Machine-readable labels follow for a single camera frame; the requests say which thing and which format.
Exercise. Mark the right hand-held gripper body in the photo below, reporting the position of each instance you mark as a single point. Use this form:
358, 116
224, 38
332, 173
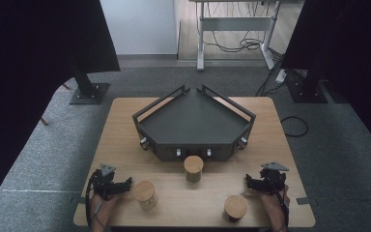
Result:
272, 180

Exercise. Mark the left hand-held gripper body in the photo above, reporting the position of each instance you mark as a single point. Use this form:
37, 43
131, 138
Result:
104, 182

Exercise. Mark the glass jar with pale nuts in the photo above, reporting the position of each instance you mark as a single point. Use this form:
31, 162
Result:
145, 193

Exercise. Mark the glass jar with dark contents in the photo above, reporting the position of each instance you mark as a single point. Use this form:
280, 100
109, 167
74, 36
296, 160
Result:
235, 208

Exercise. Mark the glass jar with green contents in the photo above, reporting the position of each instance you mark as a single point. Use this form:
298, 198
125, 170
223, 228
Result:
193, 166

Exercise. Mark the black corner shelf rack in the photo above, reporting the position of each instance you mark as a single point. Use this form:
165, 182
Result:
193, 124

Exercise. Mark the grey tape piece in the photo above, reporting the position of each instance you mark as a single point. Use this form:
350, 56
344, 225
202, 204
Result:
306, 201
82, 200

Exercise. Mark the white floor tape line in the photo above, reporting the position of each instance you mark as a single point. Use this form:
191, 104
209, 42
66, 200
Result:
38, 190

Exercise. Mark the black metal stand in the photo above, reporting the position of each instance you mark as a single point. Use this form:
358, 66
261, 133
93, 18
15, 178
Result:
307, 92
88, 92

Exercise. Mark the white power strip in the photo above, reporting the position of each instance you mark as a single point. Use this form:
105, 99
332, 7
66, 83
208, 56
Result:
280, 76

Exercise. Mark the black curtain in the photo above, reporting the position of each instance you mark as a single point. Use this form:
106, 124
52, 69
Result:
29, 64
351, 48

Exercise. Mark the white desk frame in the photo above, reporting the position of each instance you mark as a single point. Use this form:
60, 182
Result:
235, 24

